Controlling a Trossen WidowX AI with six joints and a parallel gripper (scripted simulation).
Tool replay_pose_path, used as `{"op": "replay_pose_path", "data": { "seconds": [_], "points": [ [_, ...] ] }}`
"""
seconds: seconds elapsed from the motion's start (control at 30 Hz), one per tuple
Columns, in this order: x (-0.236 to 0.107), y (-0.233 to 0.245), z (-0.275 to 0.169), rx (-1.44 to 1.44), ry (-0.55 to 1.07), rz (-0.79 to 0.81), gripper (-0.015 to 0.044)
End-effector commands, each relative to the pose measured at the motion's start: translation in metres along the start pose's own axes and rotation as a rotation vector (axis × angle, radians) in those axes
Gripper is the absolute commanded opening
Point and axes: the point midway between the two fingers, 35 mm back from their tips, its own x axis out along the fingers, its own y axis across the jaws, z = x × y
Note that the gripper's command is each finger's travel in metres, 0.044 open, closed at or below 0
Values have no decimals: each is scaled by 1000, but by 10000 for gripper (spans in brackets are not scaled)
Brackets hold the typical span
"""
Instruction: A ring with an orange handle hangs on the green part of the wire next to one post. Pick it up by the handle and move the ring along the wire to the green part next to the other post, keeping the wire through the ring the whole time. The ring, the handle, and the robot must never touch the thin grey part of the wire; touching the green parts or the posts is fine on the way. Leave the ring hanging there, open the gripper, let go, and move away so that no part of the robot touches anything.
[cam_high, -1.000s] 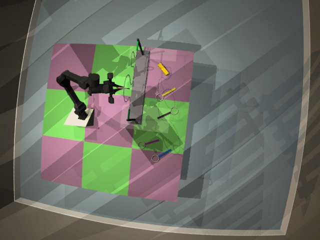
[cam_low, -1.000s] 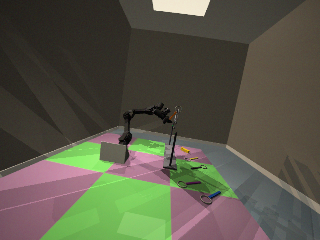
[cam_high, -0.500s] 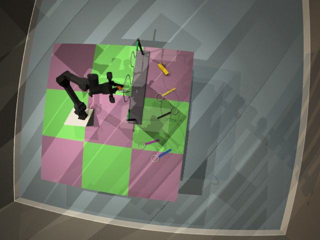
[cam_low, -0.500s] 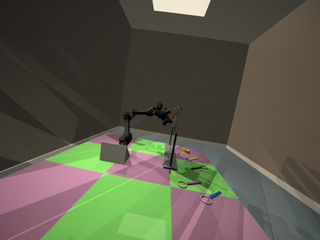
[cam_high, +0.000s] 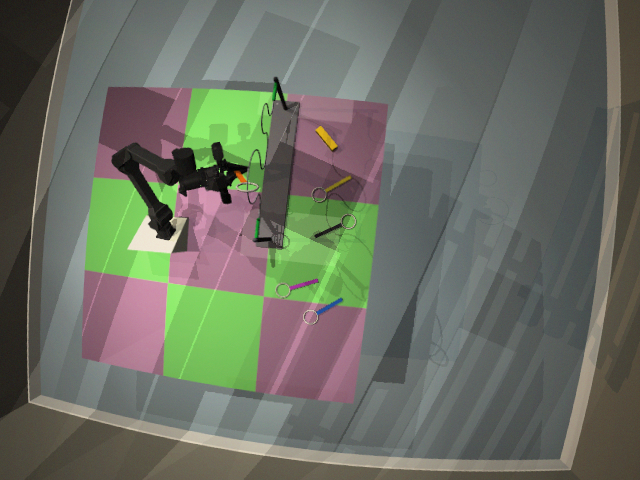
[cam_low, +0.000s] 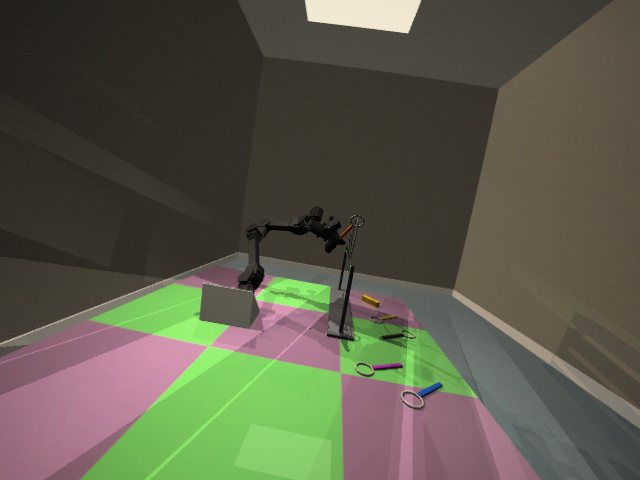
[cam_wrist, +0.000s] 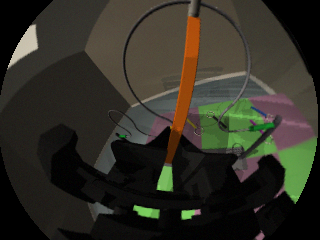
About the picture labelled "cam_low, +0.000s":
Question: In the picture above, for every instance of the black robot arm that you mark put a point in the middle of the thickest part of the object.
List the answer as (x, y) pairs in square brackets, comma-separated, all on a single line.
[(253, 275)]

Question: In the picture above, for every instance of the black ring with handle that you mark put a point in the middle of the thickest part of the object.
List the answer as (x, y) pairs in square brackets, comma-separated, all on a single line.
[(398, 335)]

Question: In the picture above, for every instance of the orange flat bar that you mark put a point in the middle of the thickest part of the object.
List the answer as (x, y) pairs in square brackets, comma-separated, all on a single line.
[(370, 301)]

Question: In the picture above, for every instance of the magenta-handled metal loop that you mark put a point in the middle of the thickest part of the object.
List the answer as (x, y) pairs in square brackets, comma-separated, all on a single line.
[(377, 367)]

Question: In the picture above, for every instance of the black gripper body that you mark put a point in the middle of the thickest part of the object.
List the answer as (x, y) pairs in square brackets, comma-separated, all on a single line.
[(332, 243)]

